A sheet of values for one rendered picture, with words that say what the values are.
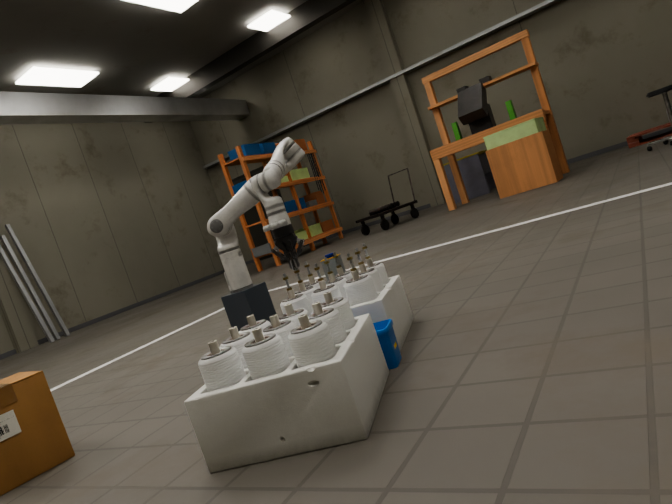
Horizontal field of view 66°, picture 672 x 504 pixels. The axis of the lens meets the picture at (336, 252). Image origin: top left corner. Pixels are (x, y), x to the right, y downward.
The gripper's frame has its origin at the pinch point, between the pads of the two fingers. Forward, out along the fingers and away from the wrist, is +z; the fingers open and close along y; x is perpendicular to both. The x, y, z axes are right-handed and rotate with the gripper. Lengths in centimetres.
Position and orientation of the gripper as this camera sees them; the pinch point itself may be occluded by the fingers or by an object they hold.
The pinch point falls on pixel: (294, 264)
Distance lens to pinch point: 187.3
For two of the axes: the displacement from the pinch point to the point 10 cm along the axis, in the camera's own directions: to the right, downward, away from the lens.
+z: 3.2, 9.4, 0.7
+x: -2.0, 1.4, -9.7
